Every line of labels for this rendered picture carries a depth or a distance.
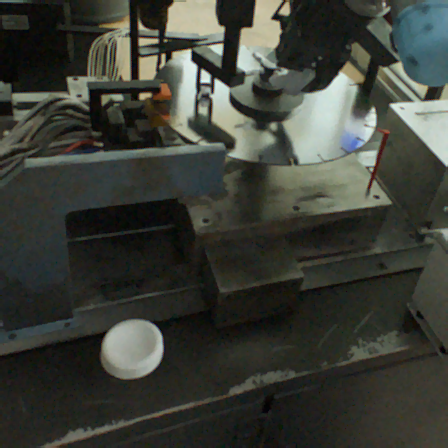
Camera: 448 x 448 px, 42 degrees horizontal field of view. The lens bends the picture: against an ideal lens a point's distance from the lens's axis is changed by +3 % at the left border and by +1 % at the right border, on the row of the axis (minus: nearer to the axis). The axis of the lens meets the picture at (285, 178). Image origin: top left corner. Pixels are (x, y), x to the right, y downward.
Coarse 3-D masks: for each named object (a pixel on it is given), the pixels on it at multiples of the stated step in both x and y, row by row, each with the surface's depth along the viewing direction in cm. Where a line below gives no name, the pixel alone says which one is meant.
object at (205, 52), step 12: (228, 36) 71; (240, 36) 72; (192, 48) 77; (204, 48) 78; (228, 48) 72; (192, 60) 78; (204, 60) 76; (216, 60) 76; (228, 60) 73; (216, 72) 75; (228, 72) 74; (240, 72) 74; (228, 84) 74; (240, 84) 75
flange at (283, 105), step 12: (252, 84) 83; (240, 96) 80; (252, 96) 80; (264, 96) 81; (276, 96) 81; (288, 96) 82; (300, 96) 83; (252, 108) 79; (264, 108) 79; (276, 108) 79; (288, 108) 80; (300, 108) 82
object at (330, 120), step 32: (192, 64) 87; (256, 64) 91; (192, 96) 80; (224, 96) 81; (320, 96) 86; (352, 96) 87; (192, 128) 74; (224, 128) 75; (256, 128) 76; (288, 128) 77; (320, 128) 79; (352, 128) 80; (256, 160) 70; (288, 160) 72; (320, 160) 73
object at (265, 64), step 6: (252, 54) 83; (258, 54) 82; (258, 60) 82; (264, 60) 80; (264, 66) 79; (270, 66) 79; (246, 72) 78; (252, 72) 79; (258, 72) 79; (264, 72) 80; (270, 72) 79; (276, 72) 79; (264, 78) 80; (264, 84) 81; (270, 84) 81
